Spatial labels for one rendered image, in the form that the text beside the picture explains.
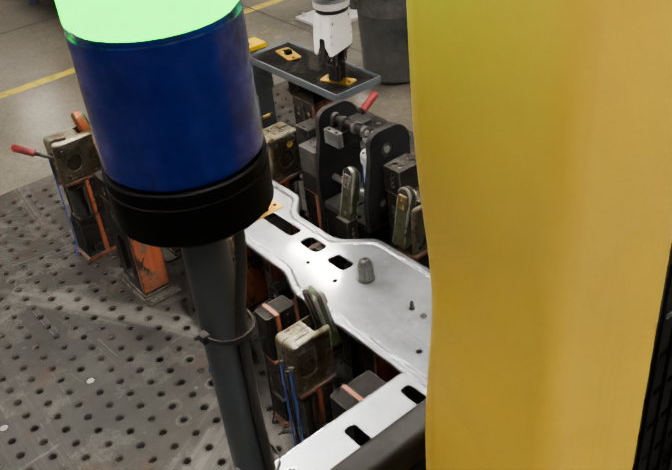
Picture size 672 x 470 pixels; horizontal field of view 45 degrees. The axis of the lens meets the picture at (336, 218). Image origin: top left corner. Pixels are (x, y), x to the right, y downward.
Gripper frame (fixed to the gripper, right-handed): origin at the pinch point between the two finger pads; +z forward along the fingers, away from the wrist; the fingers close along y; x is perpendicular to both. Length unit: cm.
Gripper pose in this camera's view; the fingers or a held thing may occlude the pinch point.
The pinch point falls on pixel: (337, 70)
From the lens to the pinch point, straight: 196.3
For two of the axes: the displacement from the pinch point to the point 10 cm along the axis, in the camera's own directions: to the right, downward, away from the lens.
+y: -5.4, 5.1, -6.7
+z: 0.9, 8.3, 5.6
